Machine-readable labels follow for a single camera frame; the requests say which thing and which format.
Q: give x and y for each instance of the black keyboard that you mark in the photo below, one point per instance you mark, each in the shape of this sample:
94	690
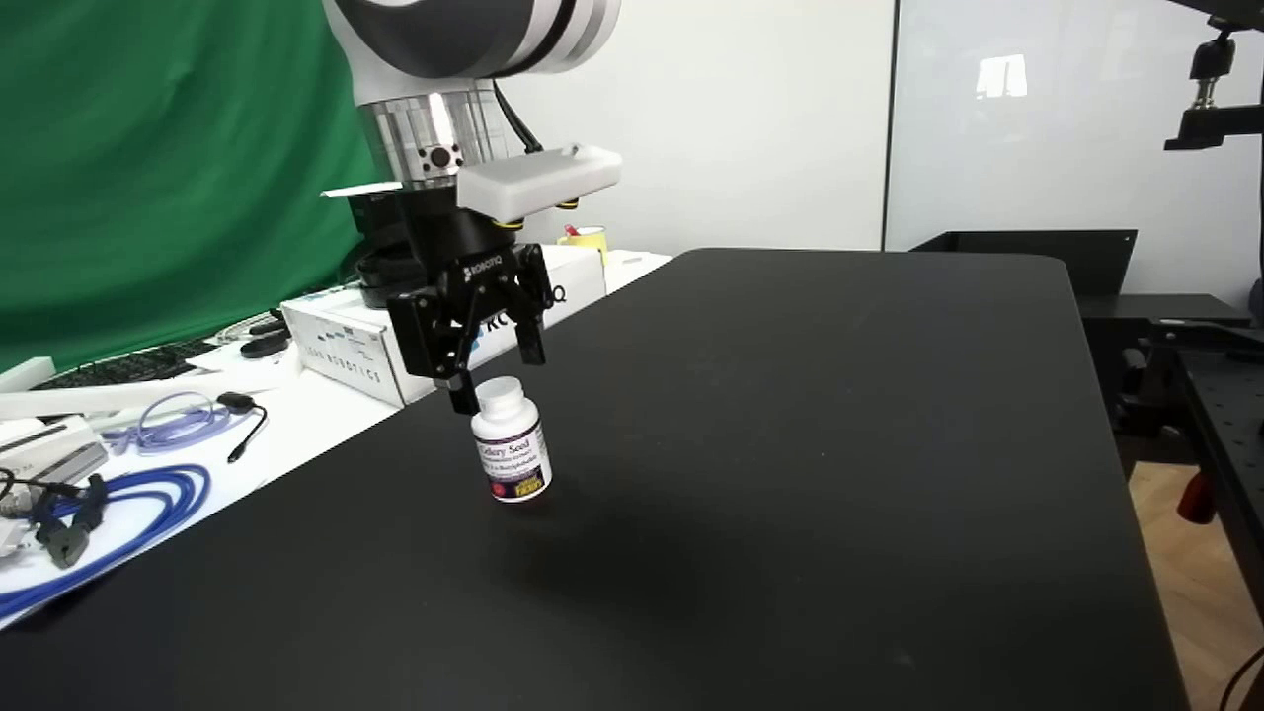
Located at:
128	370

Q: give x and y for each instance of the black computer mouse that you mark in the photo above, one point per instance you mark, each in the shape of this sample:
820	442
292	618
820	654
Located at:
264	345

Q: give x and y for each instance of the black clamp tool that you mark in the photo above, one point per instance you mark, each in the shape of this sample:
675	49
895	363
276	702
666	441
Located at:
68	516

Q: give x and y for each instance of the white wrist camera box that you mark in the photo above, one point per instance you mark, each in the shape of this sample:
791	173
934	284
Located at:
531	184

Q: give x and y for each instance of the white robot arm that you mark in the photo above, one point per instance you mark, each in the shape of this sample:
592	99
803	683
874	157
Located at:
430	79

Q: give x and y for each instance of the white Robotiq cardboard box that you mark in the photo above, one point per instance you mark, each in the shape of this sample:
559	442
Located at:
354	345

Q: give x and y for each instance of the white pill bottle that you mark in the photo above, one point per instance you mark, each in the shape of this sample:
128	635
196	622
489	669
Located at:
513	441

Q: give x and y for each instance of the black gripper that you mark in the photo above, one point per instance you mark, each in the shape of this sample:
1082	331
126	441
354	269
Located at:
439	269

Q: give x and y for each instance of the yellow small object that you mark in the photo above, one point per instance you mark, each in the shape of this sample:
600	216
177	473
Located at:
587	240

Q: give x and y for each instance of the green backdrop cloth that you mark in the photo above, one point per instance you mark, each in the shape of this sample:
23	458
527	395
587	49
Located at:
168	169

